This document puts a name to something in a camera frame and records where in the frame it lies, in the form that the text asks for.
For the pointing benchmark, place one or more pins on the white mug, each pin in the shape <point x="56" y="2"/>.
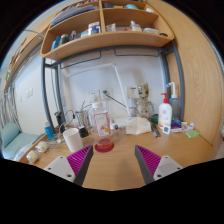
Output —
<point x="73" y="139"/>

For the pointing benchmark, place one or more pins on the clear spray bottle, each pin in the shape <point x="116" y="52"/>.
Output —
<point x="174" y="101"/>

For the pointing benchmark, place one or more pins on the Groot figurine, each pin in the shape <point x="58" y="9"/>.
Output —
<point x="143" y="104"/>

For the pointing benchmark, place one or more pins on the blue cylinder bottle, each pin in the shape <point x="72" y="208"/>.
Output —
<point x="48" y="130"/>

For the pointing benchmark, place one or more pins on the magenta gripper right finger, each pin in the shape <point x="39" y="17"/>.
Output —
<point x="148" y="162"/>

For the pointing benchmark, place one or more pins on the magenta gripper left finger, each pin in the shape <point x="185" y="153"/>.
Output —
<point x="79" y="162"/>

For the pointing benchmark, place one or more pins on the dark red round coaster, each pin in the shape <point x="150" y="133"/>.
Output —
<point x="104" y="148"/>

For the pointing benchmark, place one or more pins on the grey metal bed frame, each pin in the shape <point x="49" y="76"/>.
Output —
<point x="163" y="52"/>

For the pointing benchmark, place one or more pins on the green soap box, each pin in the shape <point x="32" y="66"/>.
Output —
<point x="192" y="133"/>

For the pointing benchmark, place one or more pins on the small white digital clock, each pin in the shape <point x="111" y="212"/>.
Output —
<point x="166" y="129"/>

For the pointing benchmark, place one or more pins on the teal pillow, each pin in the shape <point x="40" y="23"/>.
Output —
<point x="9" y="133"/>

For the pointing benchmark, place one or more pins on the white desk lamp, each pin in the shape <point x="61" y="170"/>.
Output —
<point x="106" y="82"/>

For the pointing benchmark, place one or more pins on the bed with teal sheet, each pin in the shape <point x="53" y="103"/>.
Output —
<point x="23" y="139"/>

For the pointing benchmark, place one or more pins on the white pump lotion bottle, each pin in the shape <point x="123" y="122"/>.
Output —
<point x="165" y="112"/>

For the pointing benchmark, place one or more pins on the clear bottle with pink label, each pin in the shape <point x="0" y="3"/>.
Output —
<point x="100" y="124"/>

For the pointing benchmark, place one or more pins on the wooden wall shelf unit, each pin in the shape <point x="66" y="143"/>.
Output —
<point x="104" y="23"/>

